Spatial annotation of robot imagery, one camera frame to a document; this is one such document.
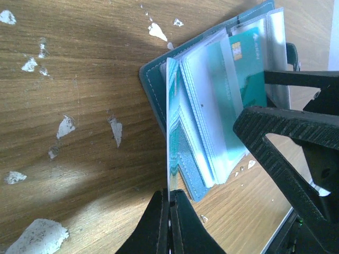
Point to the teal card holder wallet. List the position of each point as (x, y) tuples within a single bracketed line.
[(203, 151)]

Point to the teal VIP chip card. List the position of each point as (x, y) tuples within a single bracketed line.
[(236, 68)]

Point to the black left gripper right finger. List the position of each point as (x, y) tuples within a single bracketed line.
[(187, 233)]

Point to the teal striped card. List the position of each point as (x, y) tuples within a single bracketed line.
[(173, 123)]

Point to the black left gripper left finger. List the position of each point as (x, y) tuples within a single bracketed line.
[(150, 234)]

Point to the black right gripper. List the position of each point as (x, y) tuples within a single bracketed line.
[(316, 130)]

